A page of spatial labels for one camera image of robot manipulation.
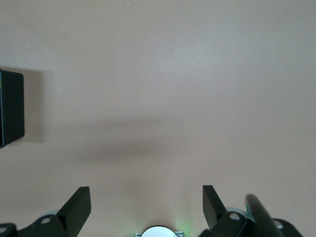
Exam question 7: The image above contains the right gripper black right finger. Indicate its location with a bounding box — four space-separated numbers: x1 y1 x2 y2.
198 185 304 237

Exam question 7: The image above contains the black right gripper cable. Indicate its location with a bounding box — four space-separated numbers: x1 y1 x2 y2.
244 194 284 237

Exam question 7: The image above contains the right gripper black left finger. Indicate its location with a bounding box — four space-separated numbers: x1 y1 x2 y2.
0 186 92 237

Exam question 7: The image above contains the black plastic box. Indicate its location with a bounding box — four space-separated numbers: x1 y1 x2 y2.
0 69 25 149

